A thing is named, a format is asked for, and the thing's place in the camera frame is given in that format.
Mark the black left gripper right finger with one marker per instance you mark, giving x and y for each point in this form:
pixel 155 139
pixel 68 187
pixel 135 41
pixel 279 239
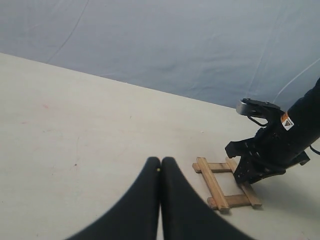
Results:
pixel 185 216

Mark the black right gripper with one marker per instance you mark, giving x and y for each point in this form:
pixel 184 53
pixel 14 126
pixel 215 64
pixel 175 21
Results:
pixel 274 148

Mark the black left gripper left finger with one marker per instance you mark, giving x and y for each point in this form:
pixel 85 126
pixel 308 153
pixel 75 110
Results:
pixel 135 216

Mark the wooden stick top horizontal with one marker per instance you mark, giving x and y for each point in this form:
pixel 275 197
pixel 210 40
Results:
pixel 213 167

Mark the blue backdrop cloth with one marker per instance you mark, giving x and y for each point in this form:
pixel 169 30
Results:
pixel 217 51

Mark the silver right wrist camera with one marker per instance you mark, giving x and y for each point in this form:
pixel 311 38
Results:
pixel 258 109

